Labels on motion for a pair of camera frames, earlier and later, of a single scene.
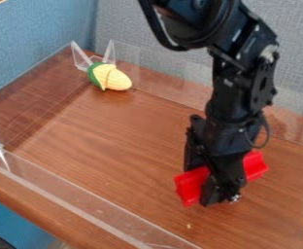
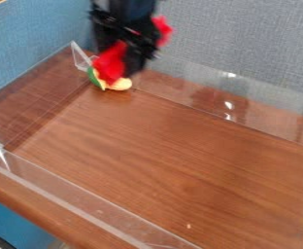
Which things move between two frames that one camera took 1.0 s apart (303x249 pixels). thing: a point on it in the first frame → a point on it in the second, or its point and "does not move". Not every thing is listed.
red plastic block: [189, 182] → [109, 58]
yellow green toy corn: [109, 77] does not move
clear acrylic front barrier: [141, 231] does not move
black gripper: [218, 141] → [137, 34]
